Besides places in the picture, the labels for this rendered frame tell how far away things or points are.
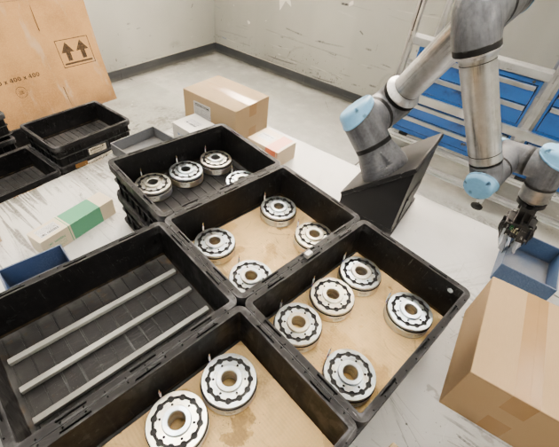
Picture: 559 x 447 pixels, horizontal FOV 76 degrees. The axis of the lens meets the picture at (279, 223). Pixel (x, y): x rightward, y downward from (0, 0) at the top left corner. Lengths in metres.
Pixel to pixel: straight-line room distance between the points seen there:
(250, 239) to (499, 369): 0.63
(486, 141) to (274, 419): 0.76
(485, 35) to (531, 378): 0.69
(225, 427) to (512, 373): 0.57
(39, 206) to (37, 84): 2.13
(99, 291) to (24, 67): 2.67
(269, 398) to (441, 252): 0.79
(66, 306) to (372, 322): 0.67
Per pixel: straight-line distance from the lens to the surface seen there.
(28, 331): 0.91
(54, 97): 3.49
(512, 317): 1.00
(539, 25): 3.38
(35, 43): 3.45
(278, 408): 0.74
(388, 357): 0.83
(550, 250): 1.42
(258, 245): 0.95
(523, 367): 0.93
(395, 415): 0.93
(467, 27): 0.90
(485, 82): 0.93
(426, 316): 0.89
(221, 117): 1.57
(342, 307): 0.83
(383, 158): 1.14
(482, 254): 1.37
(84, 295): 0.91
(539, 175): 1.12
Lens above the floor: 1.53
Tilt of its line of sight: 43 degrees down
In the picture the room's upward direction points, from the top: 7 degrees clockwise
